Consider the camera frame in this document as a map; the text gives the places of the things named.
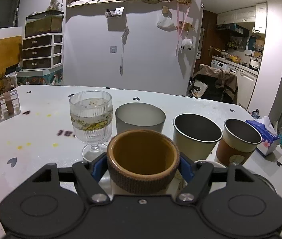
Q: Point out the brown sleeved paper cup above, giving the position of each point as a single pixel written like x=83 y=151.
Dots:
x=239 y=141

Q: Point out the clear glass with brown tape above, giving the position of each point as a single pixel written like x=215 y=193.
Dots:
x=9 y=105

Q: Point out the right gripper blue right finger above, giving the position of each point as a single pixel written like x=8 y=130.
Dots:
x=185 y=168

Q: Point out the cream paper cup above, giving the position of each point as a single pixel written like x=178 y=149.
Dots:
x=195 y=135

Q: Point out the glass fish tank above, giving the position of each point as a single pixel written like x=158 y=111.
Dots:
x=49 y=21

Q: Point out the wall power socket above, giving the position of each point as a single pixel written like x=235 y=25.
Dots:
x=113 y=49

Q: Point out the blue tissue pack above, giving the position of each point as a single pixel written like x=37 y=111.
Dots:
x=270 y=138

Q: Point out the ribbed stemmed glass goblet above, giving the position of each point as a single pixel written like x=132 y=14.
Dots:
x=91 y=114

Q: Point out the wooden cup with brown band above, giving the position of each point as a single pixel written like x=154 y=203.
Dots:
x=141 y=162

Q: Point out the frosted grey glass tumbler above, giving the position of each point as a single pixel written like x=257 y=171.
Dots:
x=139 y=116

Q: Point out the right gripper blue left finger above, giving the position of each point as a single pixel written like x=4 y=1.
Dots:
x=98 y=167

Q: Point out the white drawer cabinet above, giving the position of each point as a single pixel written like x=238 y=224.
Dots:
x=42 y=51

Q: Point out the chair with draped jacket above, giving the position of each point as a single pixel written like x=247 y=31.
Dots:
x=214 y=84

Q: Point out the white washing machine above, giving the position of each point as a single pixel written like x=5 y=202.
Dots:
x=222 y=66

